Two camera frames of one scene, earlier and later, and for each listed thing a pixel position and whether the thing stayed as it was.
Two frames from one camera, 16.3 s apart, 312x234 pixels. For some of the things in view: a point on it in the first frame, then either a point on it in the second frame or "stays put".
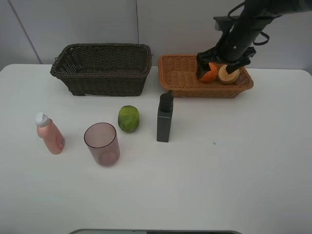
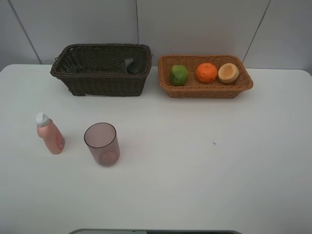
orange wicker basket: x=177 y=73 stays put
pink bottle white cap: x=46 y=129 stays put
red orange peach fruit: x=228 y=78 stays put
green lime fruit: x=128 y=118 -> x=179 y=74
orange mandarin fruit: x=211 y=76 stays put
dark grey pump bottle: x=164 y=118 -> x=131 y=66
